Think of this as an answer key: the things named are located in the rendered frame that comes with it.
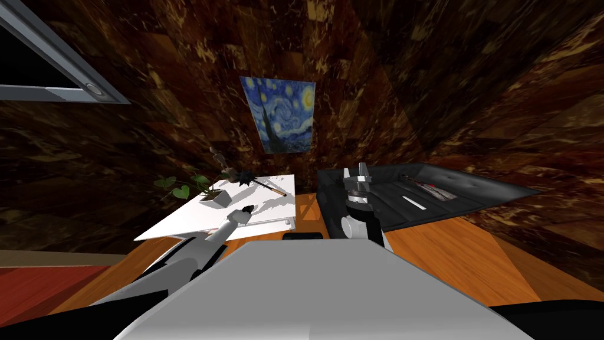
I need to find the black sofa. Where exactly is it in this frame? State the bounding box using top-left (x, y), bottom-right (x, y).
top-left (316, 162), bottom-right (542, 238)

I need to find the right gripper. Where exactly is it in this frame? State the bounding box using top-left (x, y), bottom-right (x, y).
top-left (342, 162), bottom-right (373, 195)

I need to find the white table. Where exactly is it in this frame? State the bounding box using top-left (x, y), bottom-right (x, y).
top-left (134, 174), bottom-right (298, 242)

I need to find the brown and black stick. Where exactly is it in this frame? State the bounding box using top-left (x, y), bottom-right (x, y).
top-left (252, 179), bottom-right (288, 198)

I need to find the grey framed window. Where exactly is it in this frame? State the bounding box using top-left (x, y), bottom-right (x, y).
top-left (0, 0), bottom-right (132, 105)

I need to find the blue starry night painting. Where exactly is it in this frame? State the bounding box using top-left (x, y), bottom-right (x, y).
top-left (239, 75), bottom-right (317, 155)

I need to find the green plant in white pot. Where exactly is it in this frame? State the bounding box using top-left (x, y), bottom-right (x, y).
top-left (153, 174), bottom-right (234, 209)

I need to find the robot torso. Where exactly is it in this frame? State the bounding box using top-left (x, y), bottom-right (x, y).
top-left (112, 232), bottom-right (536, 340)

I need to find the black spiky ball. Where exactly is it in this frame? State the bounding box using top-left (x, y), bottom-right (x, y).
top-left (235, 169), bottom-right (257, 188)

